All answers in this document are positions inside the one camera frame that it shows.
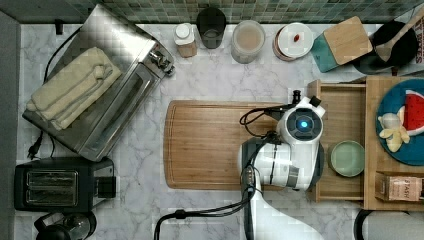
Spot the white round lidded container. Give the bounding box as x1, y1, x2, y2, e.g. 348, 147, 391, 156
273, 22, 314, 61

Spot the blue round plate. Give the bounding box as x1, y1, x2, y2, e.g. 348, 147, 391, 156
376, 79, 424, 166

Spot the dark glass cup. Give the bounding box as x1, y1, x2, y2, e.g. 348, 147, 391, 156
196, 7, 226, 49

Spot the wooden drawer cabinet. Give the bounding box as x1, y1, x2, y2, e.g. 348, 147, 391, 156
339, 75, 424, 212

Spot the black electric kettle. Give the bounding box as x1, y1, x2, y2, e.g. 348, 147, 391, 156
34, 212, 97, 240

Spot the wooden drawer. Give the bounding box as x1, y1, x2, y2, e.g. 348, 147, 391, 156
307, 80, 365, 202

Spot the black two-slot toaster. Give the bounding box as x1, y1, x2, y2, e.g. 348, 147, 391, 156
14, 157, 116, 213

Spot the teal box with wooden lid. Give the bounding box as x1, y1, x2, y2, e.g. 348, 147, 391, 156
311, 16, 372, 73

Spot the clear jar with beige powder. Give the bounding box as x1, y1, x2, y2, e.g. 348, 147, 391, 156
231, 20, 265, 64

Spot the wooden spatula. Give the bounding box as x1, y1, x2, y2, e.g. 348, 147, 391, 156
375, 7, 424, 62

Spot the black power plug cord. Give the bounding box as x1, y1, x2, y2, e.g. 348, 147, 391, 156
27, 25, 83, 160

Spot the green ceramic bowl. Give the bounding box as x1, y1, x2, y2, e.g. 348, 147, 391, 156
329, 140, 365, 177

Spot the wooden cutting board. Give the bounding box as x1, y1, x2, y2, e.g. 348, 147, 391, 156
163, 100, 276, 190

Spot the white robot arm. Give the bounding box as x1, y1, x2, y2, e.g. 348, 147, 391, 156
238, 96, 325, 240

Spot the stainless steel toaster oven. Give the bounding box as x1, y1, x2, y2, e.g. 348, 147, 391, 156
23, 4, 174, 161

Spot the black pan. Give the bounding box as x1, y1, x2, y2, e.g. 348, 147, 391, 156
353, 21, 419, 75

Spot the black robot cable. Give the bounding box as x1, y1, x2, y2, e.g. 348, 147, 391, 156
153, 103, 298, 240

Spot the red watermelon slice toy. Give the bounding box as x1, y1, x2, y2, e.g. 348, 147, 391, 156
403, 90, 424, 136

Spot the brown tea box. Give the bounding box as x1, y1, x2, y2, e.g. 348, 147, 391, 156
375, 173, 423, 202

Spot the white-lidded spice jar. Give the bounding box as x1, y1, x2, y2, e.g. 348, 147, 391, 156
174, 23, 197, 58

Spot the folded beige towel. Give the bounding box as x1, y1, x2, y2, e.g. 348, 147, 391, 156
26, 47, 122, 130

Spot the grey pot with black rim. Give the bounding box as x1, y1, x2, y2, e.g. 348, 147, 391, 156
353, 210, 424, 240

